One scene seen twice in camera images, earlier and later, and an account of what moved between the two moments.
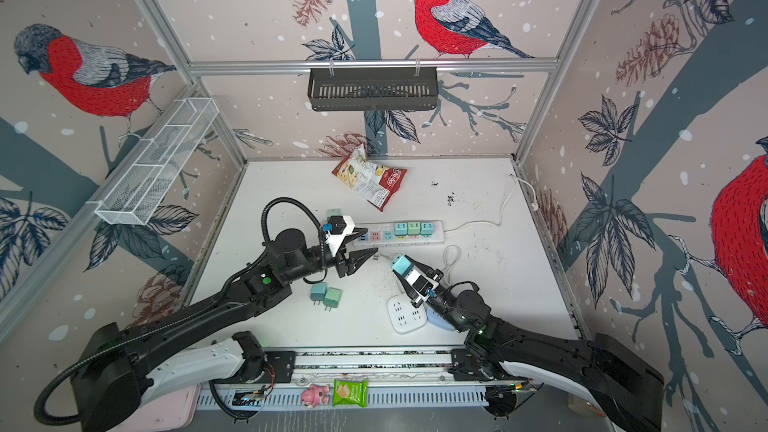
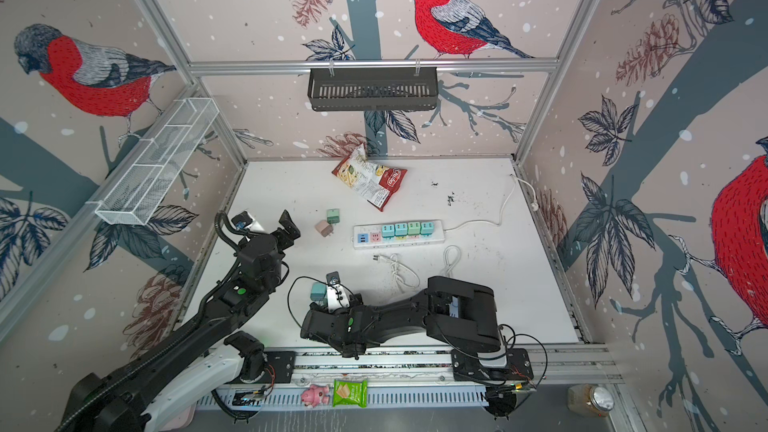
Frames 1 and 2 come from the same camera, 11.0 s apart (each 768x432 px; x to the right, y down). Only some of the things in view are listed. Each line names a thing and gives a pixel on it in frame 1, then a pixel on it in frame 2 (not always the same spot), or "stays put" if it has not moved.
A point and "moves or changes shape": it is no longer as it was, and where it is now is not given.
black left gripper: (351, 264) → (285, 240)
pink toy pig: (315, 394) stays put
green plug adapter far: (333, 212) stays put
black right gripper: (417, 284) → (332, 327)
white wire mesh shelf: (138, 192) stays put
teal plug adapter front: (318, 292) stays put
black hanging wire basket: (373, 88) stays put
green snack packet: (344, 392) stays put
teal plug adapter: (401, 265) moves or changes shape
